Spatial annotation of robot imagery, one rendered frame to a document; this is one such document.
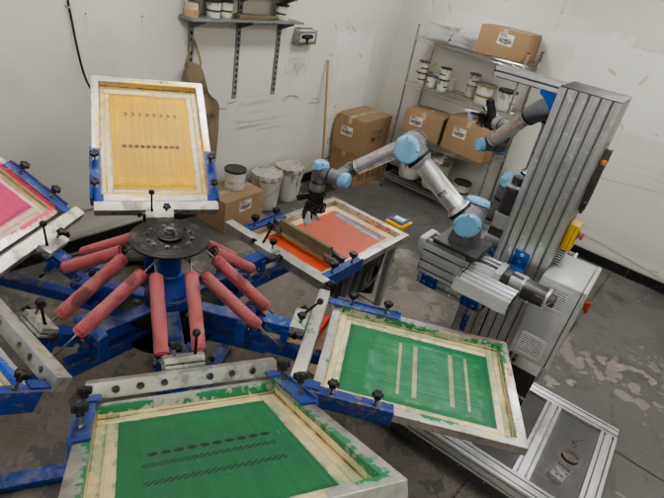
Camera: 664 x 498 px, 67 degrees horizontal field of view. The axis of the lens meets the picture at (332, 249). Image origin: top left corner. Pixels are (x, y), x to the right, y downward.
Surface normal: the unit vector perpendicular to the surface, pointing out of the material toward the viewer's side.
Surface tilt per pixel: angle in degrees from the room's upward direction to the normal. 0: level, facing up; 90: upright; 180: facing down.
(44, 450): 0
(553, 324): 90
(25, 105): 90
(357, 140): 90
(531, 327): 90
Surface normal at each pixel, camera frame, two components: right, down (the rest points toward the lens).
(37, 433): 0.17, -0.85
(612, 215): -0.63, 0.30
